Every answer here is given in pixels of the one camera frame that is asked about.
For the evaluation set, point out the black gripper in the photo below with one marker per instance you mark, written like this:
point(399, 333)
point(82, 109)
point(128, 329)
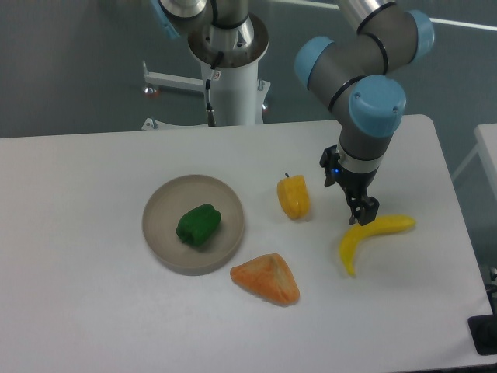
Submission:
point(354, 176)

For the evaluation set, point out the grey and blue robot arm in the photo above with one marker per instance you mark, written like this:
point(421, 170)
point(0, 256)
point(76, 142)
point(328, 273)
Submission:
point(350, 80)

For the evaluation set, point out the yellow bell pepper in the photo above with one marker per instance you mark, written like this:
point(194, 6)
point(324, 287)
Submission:
point(293, 196)

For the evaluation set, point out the green bell pepper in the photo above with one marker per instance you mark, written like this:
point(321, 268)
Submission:
point(198, 225)

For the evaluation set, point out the beige round plate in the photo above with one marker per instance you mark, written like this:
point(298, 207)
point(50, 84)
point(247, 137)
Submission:
point(174, 199)

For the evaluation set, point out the yellow banana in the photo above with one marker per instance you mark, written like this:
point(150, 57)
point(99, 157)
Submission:
point(383, 225)

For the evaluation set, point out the orange triangular bread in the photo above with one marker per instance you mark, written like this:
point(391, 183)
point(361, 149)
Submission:
point(269, 277)

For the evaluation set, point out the white side table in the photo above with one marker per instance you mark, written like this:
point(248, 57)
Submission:
point(485, 148)

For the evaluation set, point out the black clamp at table edge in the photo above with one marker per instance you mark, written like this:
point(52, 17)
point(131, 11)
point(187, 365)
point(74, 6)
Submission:
point(483, 333)

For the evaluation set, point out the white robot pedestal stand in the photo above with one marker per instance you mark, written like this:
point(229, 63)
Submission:
point(234, 95)

